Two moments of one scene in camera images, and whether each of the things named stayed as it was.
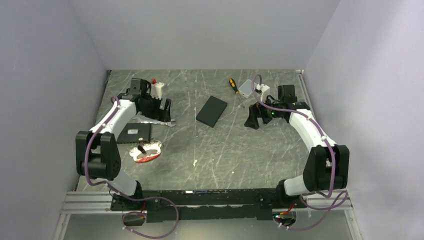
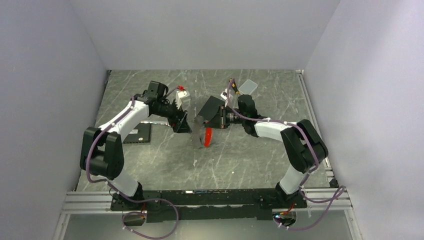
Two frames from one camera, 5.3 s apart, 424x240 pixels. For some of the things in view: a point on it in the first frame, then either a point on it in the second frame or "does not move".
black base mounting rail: x=205 y=205 does not move
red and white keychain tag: x=135 y=151 → x=208 y=134
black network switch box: x=135 y=133 does not move
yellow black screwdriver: x=233 y=85 does not move
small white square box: x=246 y=89 does not move
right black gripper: x=256 y=111 → x=219 y=120
